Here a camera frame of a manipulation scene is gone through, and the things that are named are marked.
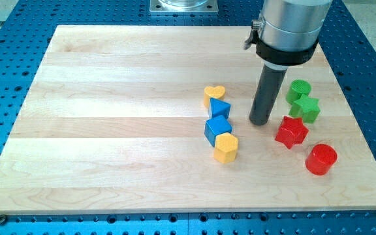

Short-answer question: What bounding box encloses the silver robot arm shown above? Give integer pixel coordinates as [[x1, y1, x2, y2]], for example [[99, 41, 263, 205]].
[[243, 0, 332, 71]]

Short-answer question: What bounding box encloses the red star block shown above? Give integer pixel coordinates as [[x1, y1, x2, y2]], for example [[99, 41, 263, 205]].
[[275, 116, 309, 149]]

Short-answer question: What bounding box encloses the green star block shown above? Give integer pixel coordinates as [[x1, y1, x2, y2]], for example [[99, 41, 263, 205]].
[[289, 95, 321, 123]]

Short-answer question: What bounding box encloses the blue cube block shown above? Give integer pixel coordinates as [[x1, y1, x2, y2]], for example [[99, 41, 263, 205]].
[[204, 115, 232, 147]]

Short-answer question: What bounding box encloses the blue triangle block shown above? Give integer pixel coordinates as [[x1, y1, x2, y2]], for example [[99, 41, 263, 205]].
[[208, 98, 231, 119]]

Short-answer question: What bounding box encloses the yellow heart block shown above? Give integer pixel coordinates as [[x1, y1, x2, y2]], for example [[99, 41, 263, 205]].
[[203, 86, 226, 108]]

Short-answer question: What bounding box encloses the yellow hexagon block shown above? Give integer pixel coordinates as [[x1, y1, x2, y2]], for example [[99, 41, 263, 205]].
[[213, 133, 238, 164]]

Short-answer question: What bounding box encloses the light wooden board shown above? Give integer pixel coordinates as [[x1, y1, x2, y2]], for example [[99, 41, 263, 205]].
[[0, 25, 376, 215]]

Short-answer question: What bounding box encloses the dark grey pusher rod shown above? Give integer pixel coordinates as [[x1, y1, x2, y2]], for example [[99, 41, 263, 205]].
[[249, 63, 288, 126]]

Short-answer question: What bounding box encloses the green cylinder block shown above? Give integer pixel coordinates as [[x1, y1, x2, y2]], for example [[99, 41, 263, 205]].
[[286, 80, 311, 104]]

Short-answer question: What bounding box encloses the red cylinder block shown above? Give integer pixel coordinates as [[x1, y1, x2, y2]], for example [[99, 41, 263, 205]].
[[305, 144, 337, 176]]

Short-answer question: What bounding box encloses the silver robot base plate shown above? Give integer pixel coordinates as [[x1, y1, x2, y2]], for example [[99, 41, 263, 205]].
[[149, 0, 218, 14]]

